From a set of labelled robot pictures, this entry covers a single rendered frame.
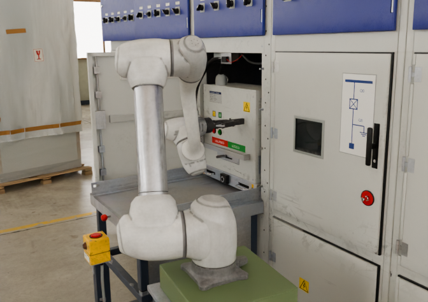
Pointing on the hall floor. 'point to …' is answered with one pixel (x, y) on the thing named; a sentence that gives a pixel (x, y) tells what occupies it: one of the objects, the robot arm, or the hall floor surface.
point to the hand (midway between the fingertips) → (237, 122)
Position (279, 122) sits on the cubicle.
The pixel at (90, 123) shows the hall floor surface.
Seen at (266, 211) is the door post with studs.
